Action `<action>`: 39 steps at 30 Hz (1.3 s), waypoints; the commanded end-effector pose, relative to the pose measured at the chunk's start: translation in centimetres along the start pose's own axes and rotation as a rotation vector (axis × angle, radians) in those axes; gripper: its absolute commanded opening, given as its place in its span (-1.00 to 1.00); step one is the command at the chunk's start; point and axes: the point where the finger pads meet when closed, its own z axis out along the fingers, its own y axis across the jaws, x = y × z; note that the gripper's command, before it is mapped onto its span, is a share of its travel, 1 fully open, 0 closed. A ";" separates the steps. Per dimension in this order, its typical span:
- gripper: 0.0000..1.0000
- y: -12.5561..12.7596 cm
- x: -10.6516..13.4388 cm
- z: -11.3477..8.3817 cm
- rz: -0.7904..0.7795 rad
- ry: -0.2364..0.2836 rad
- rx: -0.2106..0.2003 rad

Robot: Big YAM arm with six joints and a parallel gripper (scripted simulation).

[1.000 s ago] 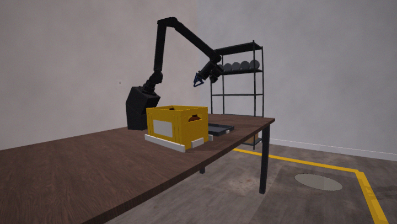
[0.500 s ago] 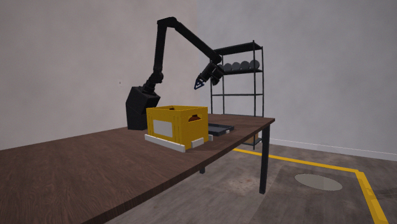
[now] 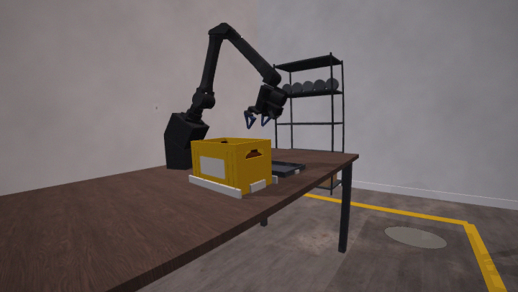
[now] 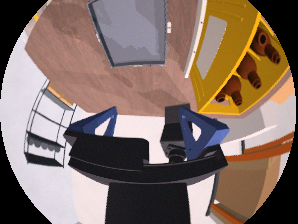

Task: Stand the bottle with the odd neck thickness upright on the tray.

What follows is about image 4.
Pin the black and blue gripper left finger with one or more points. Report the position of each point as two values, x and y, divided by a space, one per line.
89 124

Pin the yellow divided crate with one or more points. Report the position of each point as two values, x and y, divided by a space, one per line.
228 29

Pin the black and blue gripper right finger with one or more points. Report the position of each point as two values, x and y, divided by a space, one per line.
212 132

